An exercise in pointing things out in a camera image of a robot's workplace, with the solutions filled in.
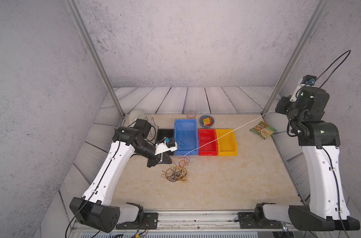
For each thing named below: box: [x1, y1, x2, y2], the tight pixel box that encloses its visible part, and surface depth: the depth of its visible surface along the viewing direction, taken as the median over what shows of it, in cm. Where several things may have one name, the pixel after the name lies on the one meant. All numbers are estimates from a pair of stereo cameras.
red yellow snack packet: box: [201, 117, 214, 126], surface depth 116 cm
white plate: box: [128, 109, 147, 124], surface depth 100 cm
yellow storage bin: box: [215, 128, 238, 157], surface depth 98 cm
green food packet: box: [249, 120, 278, 140], surface depth 112 cm
